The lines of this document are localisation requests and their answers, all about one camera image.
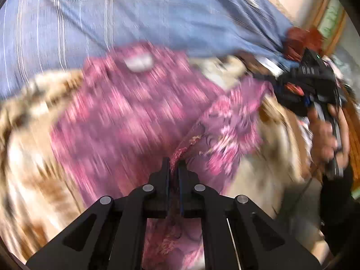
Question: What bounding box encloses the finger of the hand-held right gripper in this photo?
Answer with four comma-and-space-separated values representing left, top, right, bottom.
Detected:
245, 69, 284, 87

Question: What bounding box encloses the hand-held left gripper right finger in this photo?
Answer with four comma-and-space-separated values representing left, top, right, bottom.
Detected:
178, 160, 322, 270

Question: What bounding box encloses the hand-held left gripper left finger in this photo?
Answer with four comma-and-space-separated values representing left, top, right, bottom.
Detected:
25, 157, 171, 270

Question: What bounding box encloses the purple floral shirt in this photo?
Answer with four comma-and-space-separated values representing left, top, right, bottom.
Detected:
51, 42, 275, 270

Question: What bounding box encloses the person's right forearm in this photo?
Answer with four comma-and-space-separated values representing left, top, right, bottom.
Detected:
319, 163, 356, 259

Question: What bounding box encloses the person's right hand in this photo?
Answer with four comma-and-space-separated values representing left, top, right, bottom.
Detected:
308, 104, 351, 176

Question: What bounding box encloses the red plastic bag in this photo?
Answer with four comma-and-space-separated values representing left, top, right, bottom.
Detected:
285, 26, 324, 59

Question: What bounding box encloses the wooden framed picture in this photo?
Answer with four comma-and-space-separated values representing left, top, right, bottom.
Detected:
315, 0, 348, 54

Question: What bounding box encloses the beige leaf print blanket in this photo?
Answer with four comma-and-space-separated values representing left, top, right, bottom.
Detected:
0, 55, 315, 262

